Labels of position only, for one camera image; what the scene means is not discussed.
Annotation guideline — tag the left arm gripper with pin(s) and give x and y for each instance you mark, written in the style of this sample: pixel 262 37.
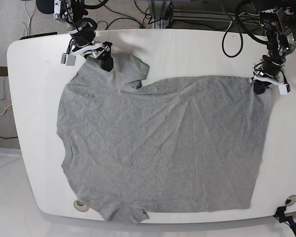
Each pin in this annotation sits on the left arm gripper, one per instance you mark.
pixel 262 80

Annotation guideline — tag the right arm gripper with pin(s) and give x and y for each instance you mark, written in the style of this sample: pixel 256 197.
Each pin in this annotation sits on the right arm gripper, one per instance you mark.
pixel 99 50

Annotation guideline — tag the grey t-shirt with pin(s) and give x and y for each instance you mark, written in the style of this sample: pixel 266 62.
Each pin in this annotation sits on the grey t-shirt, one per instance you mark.
pixel 178 145

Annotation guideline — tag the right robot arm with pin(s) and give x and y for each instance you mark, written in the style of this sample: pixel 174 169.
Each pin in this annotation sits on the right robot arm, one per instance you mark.
pixel 81 29

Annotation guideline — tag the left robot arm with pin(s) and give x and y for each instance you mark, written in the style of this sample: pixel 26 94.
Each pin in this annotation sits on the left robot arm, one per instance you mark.
pixel 280 43

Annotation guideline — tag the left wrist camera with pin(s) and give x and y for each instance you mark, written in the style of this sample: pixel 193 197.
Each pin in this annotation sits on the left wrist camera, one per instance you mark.
pixel 284 89

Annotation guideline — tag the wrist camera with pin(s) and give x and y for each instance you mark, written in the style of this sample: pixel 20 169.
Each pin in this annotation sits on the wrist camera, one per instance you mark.
pixel 284 89
pixel 68 59

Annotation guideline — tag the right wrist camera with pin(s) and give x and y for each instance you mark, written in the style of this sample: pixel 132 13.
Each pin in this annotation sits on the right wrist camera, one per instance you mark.
pixel 68 59

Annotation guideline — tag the black aluminium frame rail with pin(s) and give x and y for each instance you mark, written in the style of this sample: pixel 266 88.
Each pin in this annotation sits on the black aluminium frame rail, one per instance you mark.
pixel 200 15

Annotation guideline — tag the table cable grommet right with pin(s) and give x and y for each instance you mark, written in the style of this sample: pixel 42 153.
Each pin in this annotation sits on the table cable grommet right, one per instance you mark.
pixel 291 200

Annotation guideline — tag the table cable grommet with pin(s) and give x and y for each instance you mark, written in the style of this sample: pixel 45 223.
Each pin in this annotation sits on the table cable grommet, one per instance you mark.
pixel 79 206
pixel 291 200

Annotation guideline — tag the black clamp with cable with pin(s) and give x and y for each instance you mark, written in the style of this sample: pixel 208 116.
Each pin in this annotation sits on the black clamp with cable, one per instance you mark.
pixel 282 218

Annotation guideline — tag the table cable grommet left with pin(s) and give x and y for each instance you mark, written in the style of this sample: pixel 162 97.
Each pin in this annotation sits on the table cable grommet left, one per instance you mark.
pixel 79 206

